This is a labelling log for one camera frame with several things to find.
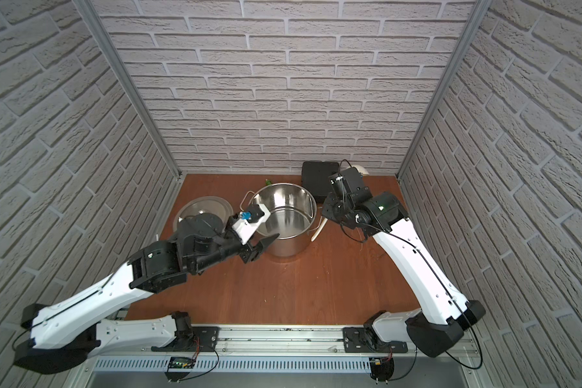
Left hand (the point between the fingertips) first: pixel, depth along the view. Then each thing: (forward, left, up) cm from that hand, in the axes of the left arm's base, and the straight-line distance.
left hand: (267, 214), depth 61 cm
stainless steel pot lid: (+31, +34, -37) cm, 59 cm away
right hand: (+6, -18, -5) cm, 19 cm away
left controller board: (-28, +28, -40) cm, 56 cm away
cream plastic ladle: (+1, -15, -8) cm, 17 cm away
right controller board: (-31, -33, -35) cm, 58 cm away
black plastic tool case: (+41, -17, -29) cm, 53 cm away
